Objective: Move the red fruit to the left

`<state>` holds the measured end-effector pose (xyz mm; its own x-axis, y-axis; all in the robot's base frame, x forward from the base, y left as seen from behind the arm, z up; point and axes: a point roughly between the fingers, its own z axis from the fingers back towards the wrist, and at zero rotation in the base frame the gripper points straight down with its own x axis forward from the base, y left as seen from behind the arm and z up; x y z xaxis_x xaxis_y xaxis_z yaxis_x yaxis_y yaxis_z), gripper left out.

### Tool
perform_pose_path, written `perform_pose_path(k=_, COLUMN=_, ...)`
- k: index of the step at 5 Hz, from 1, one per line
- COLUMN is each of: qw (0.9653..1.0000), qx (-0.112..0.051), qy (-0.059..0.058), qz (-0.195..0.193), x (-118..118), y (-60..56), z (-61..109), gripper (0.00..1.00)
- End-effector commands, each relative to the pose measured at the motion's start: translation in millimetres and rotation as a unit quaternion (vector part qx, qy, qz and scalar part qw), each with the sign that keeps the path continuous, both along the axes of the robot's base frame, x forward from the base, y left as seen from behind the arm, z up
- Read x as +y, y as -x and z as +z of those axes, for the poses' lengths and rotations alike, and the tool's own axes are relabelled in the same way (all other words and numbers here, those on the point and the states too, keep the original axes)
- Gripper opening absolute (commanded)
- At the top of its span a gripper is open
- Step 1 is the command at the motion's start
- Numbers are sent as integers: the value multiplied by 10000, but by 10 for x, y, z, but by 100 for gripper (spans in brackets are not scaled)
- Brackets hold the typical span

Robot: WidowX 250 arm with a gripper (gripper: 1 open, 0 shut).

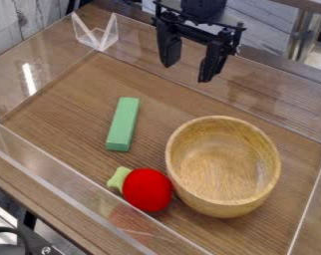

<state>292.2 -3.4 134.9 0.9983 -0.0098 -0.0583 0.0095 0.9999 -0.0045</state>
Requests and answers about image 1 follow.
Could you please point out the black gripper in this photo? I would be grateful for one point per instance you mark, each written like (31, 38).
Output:
(201, 21)

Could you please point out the red plush fruit green stem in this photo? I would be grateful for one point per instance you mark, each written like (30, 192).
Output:
(145, 187)

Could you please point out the metal table leg background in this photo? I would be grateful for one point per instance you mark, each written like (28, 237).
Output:
(304, 36)

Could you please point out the green rectangular block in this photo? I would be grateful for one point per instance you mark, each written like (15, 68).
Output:
(121, 134)

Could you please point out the wooden bowl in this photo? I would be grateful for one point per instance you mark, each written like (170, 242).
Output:
(224, 165)

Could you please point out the clear acrylic tray walls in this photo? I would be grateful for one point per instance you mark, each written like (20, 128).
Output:
(59, 94)

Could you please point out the black stand under table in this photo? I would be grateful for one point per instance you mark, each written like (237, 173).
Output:
(20, 241)

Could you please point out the clear acrylic corner bracket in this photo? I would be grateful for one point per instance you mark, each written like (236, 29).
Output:
(97, 38)

